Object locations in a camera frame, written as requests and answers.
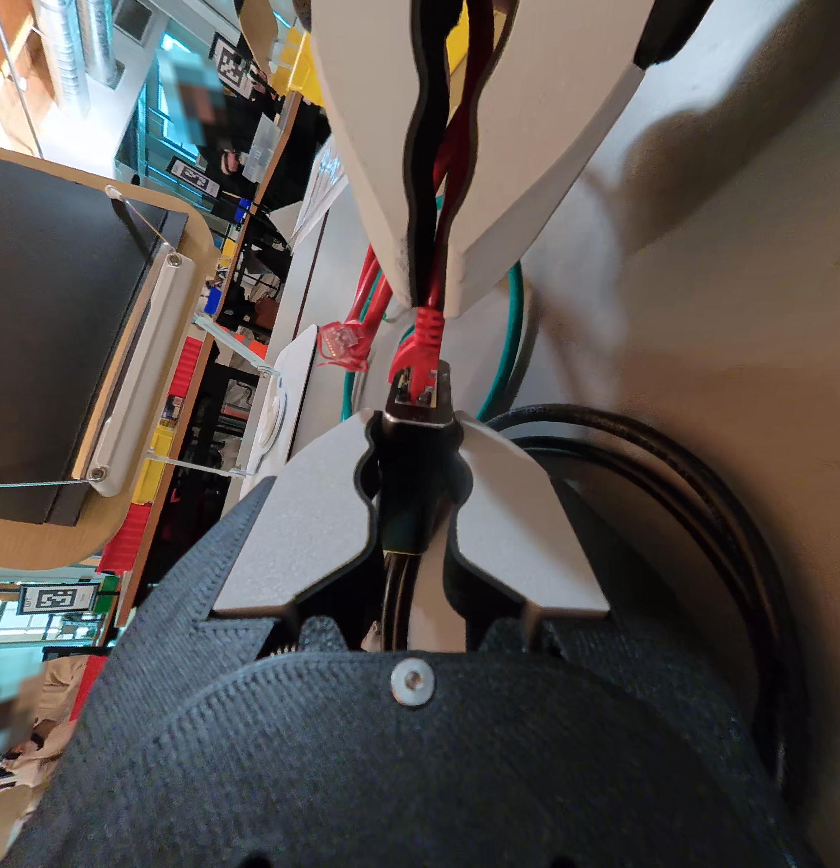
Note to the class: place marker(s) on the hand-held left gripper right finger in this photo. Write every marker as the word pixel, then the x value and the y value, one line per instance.
pixel 528 536

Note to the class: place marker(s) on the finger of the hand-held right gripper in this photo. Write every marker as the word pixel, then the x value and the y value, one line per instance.
pixel 549 122
pixel 366 102

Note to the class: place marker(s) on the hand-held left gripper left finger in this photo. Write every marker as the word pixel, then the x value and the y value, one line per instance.
pixel 291 536

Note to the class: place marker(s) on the black network splitter box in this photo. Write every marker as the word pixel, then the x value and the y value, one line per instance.
pixel 413 475

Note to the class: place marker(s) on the white paper sheet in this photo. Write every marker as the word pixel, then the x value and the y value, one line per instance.
pixel 322 196

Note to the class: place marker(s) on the printed marker tag sign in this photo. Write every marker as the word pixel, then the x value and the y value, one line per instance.
pixel 57 599
pixel 231 64
pixel 195 176

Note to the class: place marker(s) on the red plastic bin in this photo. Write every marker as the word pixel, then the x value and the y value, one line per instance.
pixel 125 539

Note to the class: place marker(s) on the orange traffic cone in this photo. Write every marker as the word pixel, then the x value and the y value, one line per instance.
pixel 252 344

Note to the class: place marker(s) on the wooden board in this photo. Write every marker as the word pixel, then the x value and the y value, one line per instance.
pixel 203 244

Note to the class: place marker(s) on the white metal stand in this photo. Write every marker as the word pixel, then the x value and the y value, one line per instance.
pixel 155 352

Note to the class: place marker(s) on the black panel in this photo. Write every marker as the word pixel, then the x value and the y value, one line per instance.
pixel 54 305

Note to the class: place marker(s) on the cluster of silver duct pipes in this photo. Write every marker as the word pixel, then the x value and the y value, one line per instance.
pixel 88 47

